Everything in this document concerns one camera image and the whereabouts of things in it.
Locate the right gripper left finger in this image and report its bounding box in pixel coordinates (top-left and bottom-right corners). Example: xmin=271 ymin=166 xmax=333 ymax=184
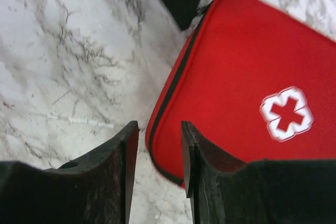
xmin=52 ymin=121 xmax=139 ymax=223

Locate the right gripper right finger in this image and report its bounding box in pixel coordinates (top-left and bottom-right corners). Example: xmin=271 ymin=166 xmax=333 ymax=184
xmin=181 ymin=121 xmax=246 ymax=223

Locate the red black medicine case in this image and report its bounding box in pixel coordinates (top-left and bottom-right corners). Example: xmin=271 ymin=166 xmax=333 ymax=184
xmin=145 ymin=0 xmax=335 ymax=186

